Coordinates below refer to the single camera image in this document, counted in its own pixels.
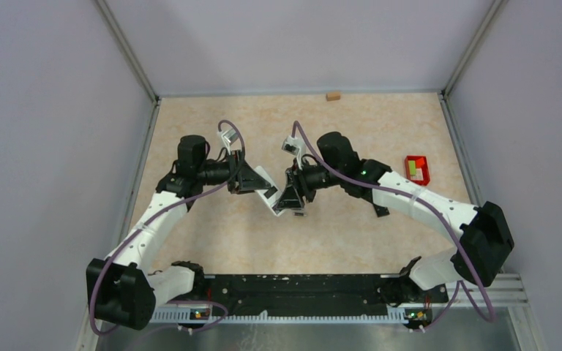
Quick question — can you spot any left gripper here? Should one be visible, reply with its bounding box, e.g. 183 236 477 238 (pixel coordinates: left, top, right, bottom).
197 149 271 194

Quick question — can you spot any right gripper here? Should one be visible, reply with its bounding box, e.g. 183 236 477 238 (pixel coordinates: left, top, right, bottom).
276 158 343 211

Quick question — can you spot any white remote control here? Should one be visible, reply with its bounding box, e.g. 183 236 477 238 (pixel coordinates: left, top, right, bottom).
254 165 293 217

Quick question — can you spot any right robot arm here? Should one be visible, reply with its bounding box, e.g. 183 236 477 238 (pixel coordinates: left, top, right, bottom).
273 132 514 301

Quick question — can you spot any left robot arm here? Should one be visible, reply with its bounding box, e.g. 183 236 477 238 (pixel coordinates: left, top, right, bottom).
86 135 277 330

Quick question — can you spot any black remote control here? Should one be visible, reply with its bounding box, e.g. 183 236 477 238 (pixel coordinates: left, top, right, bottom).
372 204 390 218

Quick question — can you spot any small wooden block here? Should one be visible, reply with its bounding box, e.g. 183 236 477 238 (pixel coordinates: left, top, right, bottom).
325 91 342 102

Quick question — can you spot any red plastic bin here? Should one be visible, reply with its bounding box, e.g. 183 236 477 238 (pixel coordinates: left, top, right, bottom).
404 155 431 186

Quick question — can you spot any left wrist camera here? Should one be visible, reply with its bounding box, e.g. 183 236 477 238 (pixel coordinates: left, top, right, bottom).
217 127 239 151

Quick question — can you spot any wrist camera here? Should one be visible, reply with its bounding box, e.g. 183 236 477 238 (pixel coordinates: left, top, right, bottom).
217 127 239 151
282 135 307 169

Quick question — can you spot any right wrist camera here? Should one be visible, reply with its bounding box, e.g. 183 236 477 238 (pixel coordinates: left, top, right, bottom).
282 135 307 169

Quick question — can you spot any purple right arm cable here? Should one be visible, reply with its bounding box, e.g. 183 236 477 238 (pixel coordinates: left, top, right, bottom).
291 120 498 323

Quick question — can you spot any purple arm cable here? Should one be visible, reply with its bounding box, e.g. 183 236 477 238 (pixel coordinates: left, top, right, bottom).
89 120 246 336
291 120 498 323

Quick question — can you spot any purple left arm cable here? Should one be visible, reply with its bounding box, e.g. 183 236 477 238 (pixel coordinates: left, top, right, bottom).
89 120 246 336

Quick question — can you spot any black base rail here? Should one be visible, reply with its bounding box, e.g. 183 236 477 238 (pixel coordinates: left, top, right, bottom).
180 274 449 317

